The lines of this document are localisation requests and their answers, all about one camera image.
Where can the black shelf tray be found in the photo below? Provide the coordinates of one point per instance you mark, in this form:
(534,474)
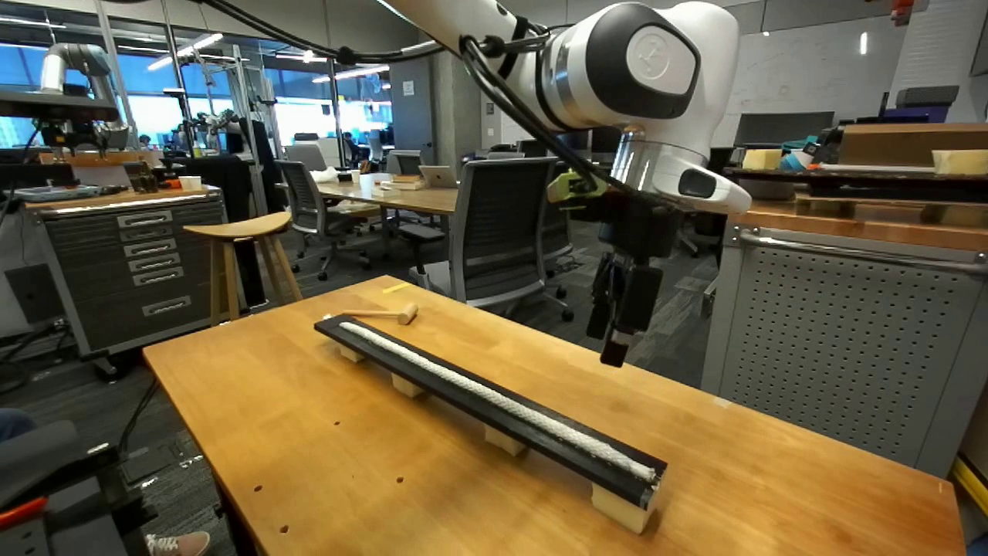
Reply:
(875,187)

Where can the cream tape roll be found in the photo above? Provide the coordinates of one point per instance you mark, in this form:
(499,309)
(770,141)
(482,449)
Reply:
(961,165)

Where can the wooden meeting table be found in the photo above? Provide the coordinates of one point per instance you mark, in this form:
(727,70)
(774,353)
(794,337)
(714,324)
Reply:
(396,192)

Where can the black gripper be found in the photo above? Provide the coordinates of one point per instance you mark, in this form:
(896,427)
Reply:
(644,230)

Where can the large dark display screen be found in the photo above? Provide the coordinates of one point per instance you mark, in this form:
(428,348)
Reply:
(788,128)

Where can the large wooden support block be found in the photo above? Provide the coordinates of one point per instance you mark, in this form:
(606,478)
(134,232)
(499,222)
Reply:
(621,506)

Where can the dark office chair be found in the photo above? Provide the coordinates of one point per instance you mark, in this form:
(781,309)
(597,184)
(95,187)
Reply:
(303,202)

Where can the grey drawer cabinet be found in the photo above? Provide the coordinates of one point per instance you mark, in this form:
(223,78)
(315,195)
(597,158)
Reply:
(113,265)

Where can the wooden stool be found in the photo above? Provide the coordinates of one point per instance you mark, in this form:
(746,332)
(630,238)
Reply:
(242,222)

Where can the beige tape roll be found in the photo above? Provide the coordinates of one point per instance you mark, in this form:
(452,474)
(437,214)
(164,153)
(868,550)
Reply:
(759,162)

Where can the small wooden mallet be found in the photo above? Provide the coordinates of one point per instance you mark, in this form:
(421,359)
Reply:
(405,312)

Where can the wooden box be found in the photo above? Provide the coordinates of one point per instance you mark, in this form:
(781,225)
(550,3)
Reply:
(912,142)

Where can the grey mesh office chair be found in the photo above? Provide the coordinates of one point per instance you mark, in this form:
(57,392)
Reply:
(499,225)

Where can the long black block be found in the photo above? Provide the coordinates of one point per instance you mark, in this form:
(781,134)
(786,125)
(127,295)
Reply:
(467,403)

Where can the person's shoe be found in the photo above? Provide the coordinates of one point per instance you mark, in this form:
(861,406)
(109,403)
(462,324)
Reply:
(177,540)

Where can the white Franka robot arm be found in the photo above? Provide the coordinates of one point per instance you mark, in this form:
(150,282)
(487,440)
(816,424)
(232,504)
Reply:
(636,72)

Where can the blue tool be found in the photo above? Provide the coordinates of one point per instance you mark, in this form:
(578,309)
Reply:
(801,155)

